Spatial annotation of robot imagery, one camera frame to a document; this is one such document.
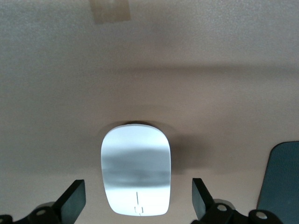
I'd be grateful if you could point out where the white computer mouse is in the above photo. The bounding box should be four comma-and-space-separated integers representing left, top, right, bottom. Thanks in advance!
100, 124, 171, 217

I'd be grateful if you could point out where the dark mouse pad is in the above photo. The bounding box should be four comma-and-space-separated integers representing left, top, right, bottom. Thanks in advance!
256, 140, 299, 217

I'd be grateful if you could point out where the brown tape patch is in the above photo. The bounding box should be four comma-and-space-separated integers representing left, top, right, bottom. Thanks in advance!
90, 0, 131, 25

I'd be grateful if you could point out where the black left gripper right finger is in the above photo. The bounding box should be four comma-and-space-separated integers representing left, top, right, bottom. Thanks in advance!
191, 178, 281, 224

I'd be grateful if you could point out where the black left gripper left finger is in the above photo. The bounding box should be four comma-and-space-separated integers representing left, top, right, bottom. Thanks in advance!
0, 179, 86, 224

